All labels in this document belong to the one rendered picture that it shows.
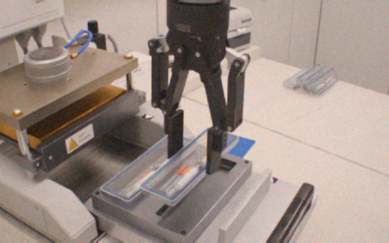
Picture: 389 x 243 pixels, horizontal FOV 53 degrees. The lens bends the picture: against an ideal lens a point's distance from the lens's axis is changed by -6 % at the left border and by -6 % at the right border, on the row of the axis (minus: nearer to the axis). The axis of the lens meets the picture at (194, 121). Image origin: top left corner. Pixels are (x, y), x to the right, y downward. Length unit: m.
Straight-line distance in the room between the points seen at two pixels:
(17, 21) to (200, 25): 0.46
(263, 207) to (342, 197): 0.44
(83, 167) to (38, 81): 0.19
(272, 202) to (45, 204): 0.33
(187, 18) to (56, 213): 0.32
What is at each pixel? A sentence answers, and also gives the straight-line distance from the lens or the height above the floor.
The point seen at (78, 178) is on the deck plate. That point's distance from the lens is 0.76.
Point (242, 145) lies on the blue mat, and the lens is 1.16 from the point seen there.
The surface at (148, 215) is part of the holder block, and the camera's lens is 0.57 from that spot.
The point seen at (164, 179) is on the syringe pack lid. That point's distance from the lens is 0.55.
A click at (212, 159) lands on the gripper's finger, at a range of 0.56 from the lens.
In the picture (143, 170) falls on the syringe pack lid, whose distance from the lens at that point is 0.64.
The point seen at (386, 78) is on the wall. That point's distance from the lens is 3.07.
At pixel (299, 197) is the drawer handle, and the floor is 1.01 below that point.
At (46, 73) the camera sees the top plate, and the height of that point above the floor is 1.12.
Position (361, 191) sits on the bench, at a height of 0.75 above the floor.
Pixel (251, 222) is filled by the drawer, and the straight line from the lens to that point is 0.60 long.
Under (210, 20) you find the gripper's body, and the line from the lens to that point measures 0.47.
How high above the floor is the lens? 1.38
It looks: 30 degrees down
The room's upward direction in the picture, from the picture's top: straight up
